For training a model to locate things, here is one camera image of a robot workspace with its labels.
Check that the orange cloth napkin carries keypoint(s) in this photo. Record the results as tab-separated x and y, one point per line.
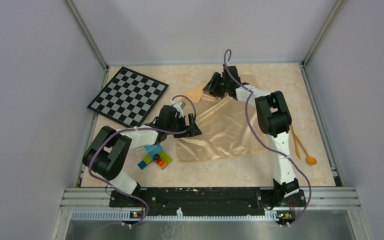
225	132

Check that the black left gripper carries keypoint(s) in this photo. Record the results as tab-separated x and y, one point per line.
183	120

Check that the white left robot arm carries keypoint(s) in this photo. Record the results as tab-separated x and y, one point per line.
106	155

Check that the black white checkerboard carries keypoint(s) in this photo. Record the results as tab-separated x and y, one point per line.
128	98

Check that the colourful toy block pile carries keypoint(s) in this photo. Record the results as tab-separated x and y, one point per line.
155	154

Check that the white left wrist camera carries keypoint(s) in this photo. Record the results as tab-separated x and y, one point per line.
179	105

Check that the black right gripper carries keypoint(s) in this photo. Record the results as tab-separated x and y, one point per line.
211	88

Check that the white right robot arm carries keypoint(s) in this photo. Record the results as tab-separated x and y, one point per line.
274	120

